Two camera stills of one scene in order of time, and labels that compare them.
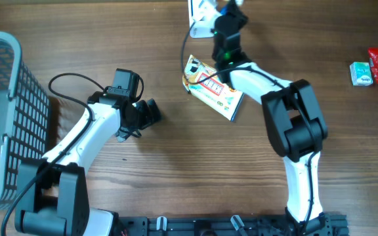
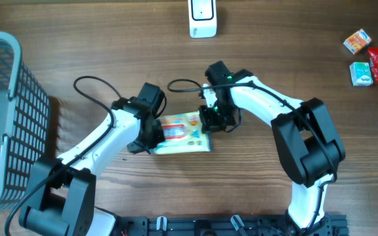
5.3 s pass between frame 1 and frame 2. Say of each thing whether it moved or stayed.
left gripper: moved
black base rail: stayed
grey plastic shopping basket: stayed
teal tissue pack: stayed
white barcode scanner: stayed
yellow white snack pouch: moved
